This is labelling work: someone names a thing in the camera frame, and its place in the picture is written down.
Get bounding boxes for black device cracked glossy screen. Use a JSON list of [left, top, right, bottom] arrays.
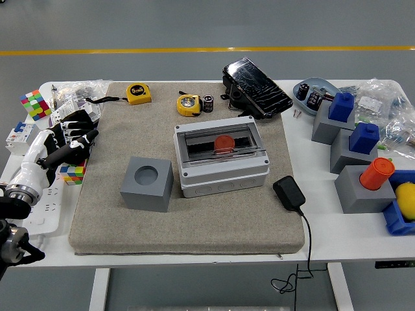
[[222, 57, 294, 120]]

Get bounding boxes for white circuit breaker blue levers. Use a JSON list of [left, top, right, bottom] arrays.
[[5, 121, 42, 158]]

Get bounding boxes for round yellow tape measure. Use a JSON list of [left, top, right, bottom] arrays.
[[176, 94, 204, 117]]

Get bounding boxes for blue square battery block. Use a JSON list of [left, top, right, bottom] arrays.
[[327, 91, 355, 123], [348, 122, 380, 155]]

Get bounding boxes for blue-grey oval tray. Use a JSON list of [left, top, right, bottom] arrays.
[[292, 76, 340, 117]]

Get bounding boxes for blue plastic bin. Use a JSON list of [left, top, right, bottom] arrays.
[[381, 169, 415, 236]]

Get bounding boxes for grey plastic junction box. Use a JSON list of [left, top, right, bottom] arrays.
[[173, 116, 272, 199]]

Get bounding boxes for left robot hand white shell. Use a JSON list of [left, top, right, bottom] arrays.
[[8, 119, 100, 199]]

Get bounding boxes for grey-brown mat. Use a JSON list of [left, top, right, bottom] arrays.
[[68, 80, 305, 256]]

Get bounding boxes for white power strip cable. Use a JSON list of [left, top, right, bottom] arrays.
[[27, 231, 46, 246]]

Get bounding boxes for yellow lemon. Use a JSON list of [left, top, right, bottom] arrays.
[[394, 183, 415, 222]]

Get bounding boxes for white terminal module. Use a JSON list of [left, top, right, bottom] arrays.
[[51, 98, 101, 127]]

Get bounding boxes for grey holder block round hole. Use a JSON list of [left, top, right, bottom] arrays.
[[119, 156, 173, 213]]

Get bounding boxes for black adapter cord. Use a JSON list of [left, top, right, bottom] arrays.
[[270, 209, 327, 311]]

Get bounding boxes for square yellow tape measure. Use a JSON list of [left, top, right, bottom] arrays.
[[86, 83, 152, 106]]

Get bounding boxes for black table control panel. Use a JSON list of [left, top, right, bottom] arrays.
[[375, 260, 415, 270]]

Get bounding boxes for white table leg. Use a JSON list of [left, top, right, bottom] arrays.
[[326, 262, 355, 311]]

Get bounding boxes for black power adapter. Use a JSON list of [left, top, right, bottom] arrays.
[[272, 176, 306, 213]]

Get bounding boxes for orange cylinder battery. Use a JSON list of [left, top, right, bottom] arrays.
[[213, 135, 237, 156], [359, 157, 396, 191]]

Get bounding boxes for colourful puzzle cube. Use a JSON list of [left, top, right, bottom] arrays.
[[60, 159, 88, 186], [19, 89, 53, 121]]

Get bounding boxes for clear plastic parts bag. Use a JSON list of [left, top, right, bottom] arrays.
[[51, 79, 113, 108], [377, 115, 415, 159], [343, 77, 415, 122]]

